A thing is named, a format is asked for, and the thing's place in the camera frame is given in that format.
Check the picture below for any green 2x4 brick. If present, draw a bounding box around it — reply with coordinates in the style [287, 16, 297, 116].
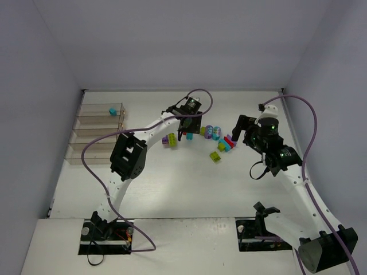
[167, 133, 177, 148]

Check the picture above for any purple sloped 2x4 brick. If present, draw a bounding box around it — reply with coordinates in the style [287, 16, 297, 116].
[162, 136, 169, 145]

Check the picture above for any teal cube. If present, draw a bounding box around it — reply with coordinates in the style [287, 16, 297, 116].
[109, 108, 117, 116]

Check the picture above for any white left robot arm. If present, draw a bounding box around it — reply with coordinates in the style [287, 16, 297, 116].
[91, 97, 201, 231]

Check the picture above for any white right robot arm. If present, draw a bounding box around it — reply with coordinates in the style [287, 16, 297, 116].
[232, 115, 358, 274]

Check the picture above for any small green brick behind flower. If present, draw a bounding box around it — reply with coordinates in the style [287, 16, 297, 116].
[200, 127, 206, 136]

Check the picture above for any purple half-round brick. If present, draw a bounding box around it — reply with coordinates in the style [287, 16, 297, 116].
[226, 135, 237, 148]

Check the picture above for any purple oval flower brick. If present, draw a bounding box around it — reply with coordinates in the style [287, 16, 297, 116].
[204, 125, 213, 139]

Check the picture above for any teal oval frog brick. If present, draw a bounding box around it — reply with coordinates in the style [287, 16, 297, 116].
[212, 126, 221, 140]

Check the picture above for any teal long brick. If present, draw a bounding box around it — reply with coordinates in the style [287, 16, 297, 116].
[218, 139, 231, 152]

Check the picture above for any green square brick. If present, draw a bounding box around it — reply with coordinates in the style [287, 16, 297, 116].
[217, 143, 225, 152]

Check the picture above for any green flat plate brick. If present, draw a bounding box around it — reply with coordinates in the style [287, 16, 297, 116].
[209, 151, 221, 163]

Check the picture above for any clear acrylic sorting container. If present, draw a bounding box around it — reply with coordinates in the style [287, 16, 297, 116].
[64, 103, 125, 165]

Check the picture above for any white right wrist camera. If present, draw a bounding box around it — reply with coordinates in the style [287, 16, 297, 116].
[255, 104, 278, 124]

